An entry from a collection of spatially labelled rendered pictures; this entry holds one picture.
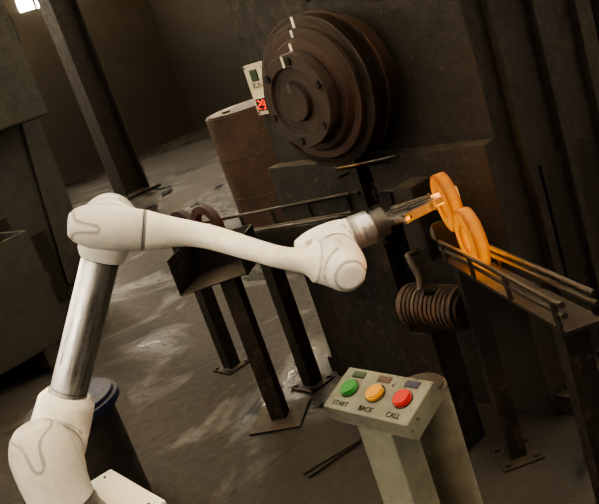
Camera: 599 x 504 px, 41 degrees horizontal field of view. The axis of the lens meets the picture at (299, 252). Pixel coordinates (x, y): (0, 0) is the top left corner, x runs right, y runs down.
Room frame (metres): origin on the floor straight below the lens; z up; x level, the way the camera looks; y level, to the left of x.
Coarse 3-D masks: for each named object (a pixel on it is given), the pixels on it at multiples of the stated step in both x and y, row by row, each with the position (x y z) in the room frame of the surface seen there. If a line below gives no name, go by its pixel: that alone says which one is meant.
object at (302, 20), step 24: (288, 24) 2.46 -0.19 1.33; (312, 24) 2.38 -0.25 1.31; (336, 24) 2.35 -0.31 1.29; (264, 48) 2.57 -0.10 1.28; (360, 48) 2.30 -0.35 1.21; (264, 72) 2.60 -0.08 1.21; (360, 72) 2.28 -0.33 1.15; (384, 96) 2.31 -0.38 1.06; (384, 120) 2.34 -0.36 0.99; (360, 144) 2.35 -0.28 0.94
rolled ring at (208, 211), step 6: (204, 204) 3.18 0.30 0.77; (192, 210) 3.21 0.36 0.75; (198, 210) 3.18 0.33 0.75; (204, 210) 3.14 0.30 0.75; (210, 210) 3.13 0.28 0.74; (192, 216) 3.22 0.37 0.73; (198, 216) 3.21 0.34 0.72; (210, 216) 3.12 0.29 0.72; (216, 216) 3.12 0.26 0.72; (216, 222) 3.10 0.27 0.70; (222, 222) 3.12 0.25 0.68
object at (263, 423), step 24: (168, 264) 2.66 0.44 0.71; (192, 264) 2.83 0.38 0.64; (216, 264) 2.83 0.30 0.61; (240, 264) 2.73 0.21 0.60; (192, 288) 2.69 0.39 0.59; (240, 288) 2.69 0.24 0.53; (240, 312) 2.68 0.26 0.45; (240, 336) 2.69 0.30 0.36; (264, 360) 2.67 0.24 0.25; (264, 384) 2.68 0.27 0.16; (264, 408) 2.81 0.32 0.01; (288, 408) 2.72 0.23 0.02; (264, 432) 2.63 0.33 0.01
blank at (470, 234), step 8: (464, 208) 1.85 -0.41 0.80; (456, 216) 1.87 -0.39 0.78; (464, 216) 1.82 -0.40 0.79; (472, 216) 1.81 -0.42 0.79; (456, 224) 1.89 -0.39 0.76; (464, 224) 1.82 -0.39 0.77; (472, 224) 1.79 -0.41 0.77; (480, 224) 1.79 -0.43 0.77; (456, 232) 1.91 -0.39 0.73; (464, 232) 1.88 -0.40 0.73; (472, 232) 1.78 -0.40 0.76; (480, 232) 1.78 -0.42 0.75; (464, 240) 1.88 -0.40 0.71; (472, 240) 1.79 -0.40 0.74; (480, 240) 1.78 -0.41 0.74; (464, 248) 1.88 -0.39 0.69; (472, 248) 1.80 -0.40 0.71; (480, 248) 1.77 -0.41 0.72; (488, 248) 1.78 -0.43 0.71; (480, 256) 1.78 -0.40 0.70; (488, 256) 1.78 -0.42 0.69
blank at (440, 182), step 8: (432, 176) 2.00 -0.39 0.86; (440, 176) 1.97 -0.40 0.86; (448, 176) 1.96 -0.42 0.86; (432, 184) 2.03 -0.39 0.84; (440, 184) 1.95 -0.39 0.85; (448, 184) 1.94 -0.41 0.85; (432, 192) 2.06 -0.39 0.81; (440, 192) 1.97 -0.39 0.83; (448, 192) 1.93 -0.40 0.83; (456, 192) 1.92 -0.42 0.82; (448, 200) 1.92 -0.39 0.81; (456, 200) 1.92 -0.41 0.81; (440, 208) 2.02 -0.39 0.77; (448, 208) 1.94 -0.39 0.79; (456, 208) 1.92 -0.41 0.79; (448, 216) 1.96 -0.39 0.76; (448, 224) 1.99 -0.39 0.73
